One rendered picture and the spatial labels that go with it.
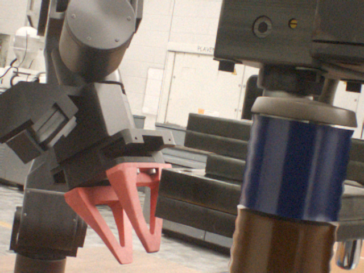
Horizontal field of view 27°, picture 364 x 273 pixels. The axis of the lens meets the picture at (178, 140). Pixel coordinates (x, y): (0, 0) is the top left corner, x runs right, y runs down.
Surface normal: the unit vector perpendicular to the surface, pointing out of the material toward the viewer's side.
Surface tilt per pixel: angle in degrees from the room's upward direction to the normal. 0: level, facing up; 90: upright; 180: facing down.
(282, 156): 104
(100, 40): 66
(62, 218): 76
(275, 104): 72
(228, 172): 90
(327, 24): 90
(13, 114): 92
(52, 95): 59
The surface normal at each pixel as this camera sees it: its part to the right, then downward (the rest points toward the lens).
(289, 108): -0.33, -0.33
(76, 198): -0.47, 0.31
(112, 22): 0.25, -0.33
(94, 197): 0.72, -0.43
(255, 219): -0.76, 0.16
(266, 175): -0.59, -0.30
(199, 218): -0.60, -0.05
